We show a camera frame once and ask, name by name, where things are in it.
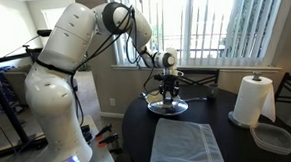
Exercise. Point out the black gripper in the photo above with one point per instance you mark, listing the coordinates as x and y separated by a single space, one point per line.
169 85

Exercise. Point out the glass lid with grey knob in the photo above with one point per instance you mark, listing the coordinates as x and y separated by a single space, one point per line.
173 108

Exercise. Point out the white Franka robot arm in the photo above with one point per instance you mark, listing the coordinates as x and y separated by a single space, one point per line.
59 95

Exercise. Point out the dark wooden chair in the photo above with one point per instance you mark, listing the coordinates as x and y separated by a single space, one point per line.
201 72

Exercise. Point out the grey mug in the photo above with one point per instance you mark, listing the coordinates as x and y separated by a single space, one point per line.
212 90

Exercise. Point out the grey cloth towel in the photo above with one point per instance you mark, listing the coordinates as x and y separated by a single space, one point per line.
182 145

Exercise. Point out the white paper towel roll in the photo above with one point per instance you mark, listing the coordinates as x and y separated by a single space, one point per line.
253 98

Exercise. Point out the white vertical blinds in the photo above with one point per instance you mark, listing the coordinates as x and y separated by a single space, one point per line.
216 24

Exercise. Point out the robot mounting table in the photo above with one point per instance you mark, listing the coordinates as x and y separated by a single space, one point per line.
101 153

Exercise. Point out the clear plastic food container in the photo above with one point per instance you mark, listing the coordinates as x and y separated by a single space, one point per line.
275 139

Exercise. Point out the brown cardboard box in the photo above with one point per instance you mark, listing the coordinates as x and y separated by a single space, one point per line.
17 82

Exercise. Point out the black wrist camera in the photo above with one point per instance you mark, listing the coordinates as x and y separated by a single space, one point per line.
168 75

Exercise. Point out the white wall outlet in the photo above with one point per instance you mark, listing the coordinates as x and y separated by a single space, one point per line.
112 102

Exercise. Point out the black camera stand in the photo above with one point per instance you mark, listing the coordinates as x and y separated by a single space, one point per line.
6 105

